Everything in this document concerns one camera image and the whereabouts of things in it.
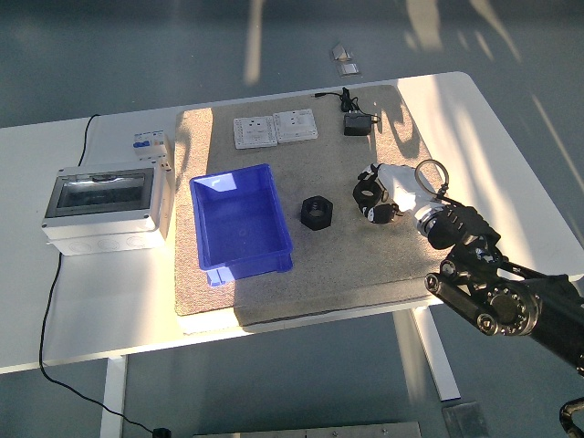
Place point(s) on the robot right hand white shell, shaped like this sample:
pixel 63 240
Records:
pixel 401 187

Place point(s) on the small dark hex nut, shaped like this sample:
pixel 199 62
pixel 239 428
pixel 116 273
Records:
pixel 362 195

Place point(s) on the large black hex nut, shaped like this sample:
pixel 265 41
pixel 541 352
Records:
pixel 319 223

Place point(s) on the blue plastic box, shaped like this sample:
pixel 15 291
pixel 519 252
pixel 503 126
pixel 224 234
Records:
pixel 246 228

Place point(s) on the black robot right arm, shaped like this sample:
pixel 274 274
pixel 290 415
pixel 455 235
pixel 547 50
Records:
pixel 506 310

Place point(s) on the grey distribution box clear lid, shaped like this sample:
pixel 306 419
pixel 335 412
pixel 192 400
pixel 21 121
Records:
pixel 100 196

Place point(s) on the black power adapter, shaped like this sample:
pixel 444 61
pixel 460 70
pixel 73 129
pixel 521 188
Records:
pixel 357 125

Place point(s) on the grey-brown mat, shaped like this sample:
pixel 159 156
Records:
pixel 347 255

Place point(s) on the white socket panel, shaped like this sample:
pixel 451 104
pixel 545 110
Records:
pixel 255 132
pixel 296 125

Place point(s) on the silver floor socket plate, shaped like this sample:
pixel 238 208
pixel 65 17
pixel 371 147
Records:
pixel 347 69
pixel 341 52

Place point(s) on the white table leg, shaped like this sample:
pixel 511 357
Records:
pixel 438 360
pixel 113 397

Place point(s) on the grey table foot plate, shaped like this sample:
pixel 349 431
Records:
pixel 465 422

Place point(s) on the white circuit breaker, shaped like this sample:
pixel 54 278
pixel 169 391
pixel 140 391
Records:
pixel 148 143

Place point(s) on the black floor plug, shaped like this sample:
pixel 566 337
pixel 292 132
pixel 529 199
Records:
pixel 160 432

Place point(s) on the grey metal base plate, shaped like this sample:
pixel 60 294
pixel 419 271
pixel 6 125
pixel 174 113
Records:
pixel 319 432

